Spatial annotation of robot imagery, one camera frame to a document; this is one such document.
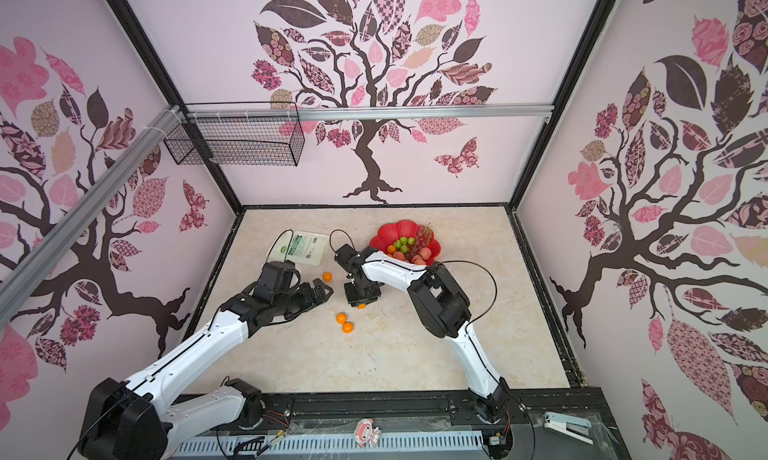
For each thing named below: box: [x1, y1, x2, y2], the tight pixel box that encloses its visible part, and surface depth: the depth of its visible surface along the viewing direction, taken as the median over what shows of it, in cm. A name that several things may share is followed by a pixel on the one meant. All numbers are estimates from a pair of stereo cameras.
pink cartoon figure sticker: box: [354, 418, 382, 449], surface depth 70 cm
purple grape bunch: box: [406, 222, 434, 258], surface depth 106 cm
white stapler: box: [543, 412, 594, 445], surface depth 71 cm
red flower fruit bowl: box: [369, 220, 441, 265], surface depth 109 cm
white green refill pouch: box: [268, 230, 331, 266], surface depth 108 cm
